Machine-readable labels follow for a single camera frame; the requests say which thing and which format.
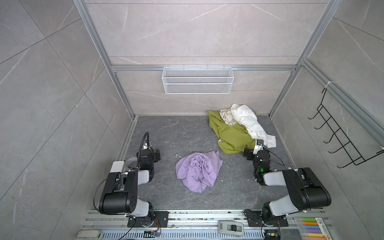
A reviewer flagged purple cloth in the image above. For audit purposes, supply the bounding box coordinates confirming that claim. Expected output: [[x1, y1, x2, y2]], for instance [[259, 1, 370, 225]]
[[176, 151, 223, 194]]

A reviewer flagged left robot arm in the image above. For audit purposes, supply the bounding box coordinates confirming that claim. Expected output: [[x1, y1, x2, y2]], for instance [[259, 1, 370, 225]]
[[93, 132, 169, 232]]

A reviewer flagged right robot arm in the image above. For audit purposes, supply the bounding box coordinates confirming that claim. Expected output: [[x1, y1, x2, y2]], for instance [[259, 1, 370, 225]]
[[243, 147, 332, 227]]

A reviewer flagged green cloth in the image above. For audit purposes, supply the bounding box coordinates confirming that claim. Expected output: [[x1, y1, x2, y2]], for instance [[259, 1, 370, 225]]
[[208, 111, 256, 155]]

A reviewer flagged floral patterned white cloth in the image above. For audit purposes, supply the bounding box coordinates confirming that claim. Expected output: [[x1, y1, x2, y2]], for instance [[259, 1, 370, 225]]
[[219, 109, 238, 126]]

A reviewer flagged white power box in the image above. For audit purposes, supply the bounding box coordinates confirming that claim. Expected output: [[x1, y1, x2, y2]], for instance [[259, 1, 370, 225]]
[[110, 161, 125, 173]]

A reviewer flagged grey handheld controller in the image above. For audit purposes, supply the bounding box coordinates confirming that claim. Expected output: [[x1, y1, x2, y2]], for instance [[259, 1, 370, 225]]
[[218, 220, 245, 237]]

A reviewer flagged pack of coloured markers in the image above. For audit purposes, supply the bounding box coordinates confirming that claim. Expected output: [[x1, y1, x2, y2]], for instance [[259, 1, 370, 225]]
[[294, 217, 333, 240]]

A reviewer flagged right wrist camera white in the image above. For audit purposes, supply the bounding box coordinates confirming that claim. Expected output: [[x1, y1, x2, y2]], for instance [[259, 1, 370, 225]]
[[253, 139, 264, 155]]

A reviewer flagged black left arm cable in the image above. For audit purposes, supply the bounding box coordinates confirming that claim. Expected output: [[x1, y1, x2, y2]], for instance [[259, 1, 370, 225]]
[[136, 131, 151, 170]]

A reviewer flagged white wire mesh basket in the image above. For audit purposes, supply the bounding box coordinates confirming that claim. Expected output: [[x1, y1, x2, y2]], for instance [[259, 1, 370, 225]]
[[162, 67, 234, 95]]

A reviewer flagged white device on rail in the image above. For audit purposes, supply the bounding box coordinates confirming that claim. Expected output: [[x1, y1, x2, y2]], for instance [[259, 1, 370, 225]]
[[76, 230, 104, 240]]

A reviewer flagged black wire hook rack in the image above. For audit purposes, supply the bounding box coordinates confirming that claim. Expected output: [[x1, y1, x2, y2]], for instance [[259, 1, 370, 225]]
[[308, 88, 384, 169]]

